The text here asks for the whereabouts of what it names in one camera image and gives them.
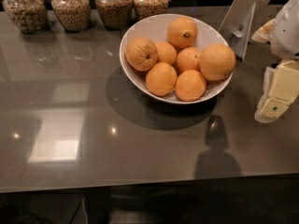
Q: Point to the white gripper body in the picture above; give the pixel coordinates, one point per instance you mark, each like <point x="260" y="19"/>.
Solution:
<point x="286" y="32"/>

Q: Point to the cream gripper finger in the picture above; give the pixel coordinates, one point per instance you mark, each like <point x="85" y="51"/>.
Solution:
<point x="280" y="90"/>
<point x="263" y="34"/>

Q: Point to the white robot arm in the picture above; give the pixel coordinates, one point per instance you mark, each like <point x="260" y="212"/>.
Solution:
<point x="288" y="2"/>

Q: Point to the large right orange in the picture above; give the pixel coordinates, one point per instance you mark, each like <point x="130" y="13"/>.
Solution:
<point x="217" y="62"/>

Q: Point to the front right orange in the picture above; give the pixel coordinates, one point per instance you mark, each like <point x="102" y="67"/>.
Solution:
<point x="190" y="86"/>

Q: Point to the small middle orange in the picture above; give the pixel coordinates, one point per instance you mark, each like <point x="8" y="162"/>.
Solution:
<point x="166" y="52"/>

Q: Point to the white ceramic bowl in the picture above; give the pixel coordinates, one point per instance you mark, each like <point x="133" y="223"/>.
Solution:
<point x="154" y="28"/>

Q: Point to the front left orange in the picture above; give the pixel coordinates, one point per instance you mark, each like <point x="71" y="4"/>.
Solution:
<point x="161" y="79"/>

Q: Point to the wrinkled left orange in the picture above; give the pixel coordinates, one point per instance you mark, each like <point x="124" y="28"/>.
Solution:
<point x="141" y="53"/>

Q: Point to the grey tablet stand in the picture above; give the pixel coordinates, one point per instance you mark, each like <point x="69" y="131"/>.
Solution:
<point x="236" y="25"/>

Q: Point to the centre orange behind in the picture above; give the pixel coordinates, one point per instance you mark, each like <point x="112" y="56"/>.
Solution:
<point x="188" y="59"/>

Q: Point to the top orange with stem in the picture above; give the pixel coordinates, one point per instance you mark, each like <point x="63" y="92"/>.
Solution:
<point x="182" y="32"/>

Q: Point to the glass jar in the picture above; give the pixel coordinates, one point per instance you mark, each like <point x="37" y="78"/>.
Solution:
<point x="115" y="14"/>
<point x="73" y="15"/>
<point x="30" y="16"/>
<point x="148" y="8"/>

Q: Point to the far left glass jar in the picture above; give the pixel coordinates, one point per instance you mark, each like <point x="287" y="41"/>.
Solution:
<point x="30" y="16"/>

